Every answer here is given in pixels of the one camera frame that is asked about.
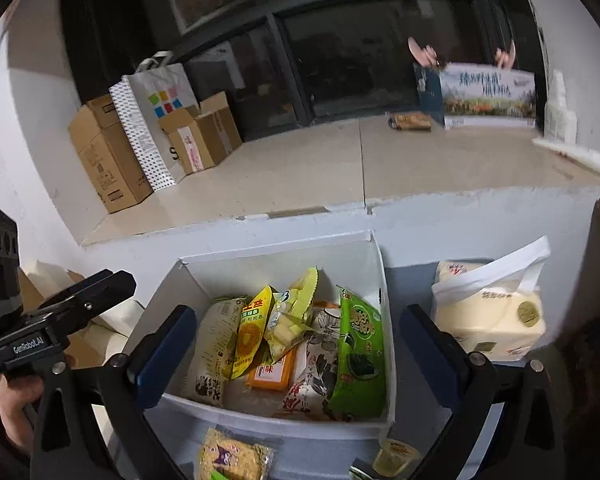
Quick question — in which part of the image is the orange flat snack packet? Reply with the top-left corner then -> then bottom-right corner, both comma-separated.
245,345 -> 299,394

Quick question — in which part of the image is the white bag with coloured squares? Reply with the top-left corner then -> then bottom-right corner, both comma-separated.
109,56 -> 202,192

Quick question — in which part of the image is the yellow snack packet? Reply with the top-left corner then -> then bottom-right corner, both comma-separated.
230,286 -> 280,380

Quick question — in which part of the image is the clear jelly cup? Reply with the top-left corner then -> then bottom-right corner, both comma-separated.
372,438 -> 422,479

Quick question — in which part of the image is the tall brown cardboard box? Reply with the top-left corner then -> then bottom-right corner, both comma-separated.
68,95 -> 154,215

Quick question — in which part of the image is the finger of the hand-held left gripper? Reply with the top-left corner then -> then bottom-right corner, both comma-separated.
37,269 -> 137,335

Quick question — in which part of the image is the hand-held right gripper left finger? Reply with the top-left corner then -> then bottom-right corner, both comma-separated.
30,305 -> 198,480

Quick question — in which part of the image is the person's left hand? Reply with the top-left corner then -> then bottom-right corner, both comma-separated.
0,374 -> 47,455

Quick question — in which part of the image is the white black-print snack packet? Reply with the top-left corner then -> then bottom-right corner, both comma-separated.
274,332 -> 342,421

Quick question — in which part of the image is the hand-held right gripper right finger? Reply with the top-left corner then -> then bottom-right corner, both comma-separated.
399,304 -> 567,480

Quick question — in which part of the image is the yellow-green clear candy packet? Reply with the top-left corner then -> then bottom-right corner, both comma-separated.
264,267 -> 320,364

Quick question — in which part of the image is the brown packet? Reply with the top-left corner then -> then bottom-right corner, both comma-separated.
388,112 -> 433,133

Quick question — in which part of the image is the open brown cardboard box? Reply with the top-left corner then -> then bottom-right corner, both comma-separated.
158,91 -> 244,175

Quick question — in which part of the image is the cream tissue pack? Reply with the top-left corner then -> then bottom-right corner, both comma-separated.
431,235 -> 552,362

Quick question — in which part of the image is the white storage box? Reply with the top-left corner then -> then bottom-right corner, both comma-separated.
129,230 -> 399,480

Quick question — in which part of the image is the coconut print snack packet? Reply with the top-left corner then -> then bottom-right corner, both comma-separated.
310,306 -> 344,342

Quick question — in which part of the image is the white foam strip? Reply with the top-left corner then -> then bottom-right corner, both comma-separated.
532,137 -> 600,177

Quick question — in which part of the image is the white plastic bottle pack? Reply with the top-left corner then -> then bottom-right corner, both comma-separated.
544,70 -> 579,144

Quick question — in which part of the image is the landscape printed carton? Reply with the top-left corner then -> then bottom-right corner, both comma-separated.
412,62 -> 537,131

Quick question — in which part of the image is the beige rice cracker packet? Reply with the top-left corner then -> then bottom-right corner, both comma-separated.
182,296 -> 249,409

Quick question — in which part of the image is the green seaweed snack packet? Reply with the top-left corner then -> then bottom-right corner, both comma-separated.
327,285 -> 387,422

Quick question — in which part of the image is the dark window frame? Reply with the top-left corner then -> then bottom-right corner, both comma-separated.
60,0 -> 548,144

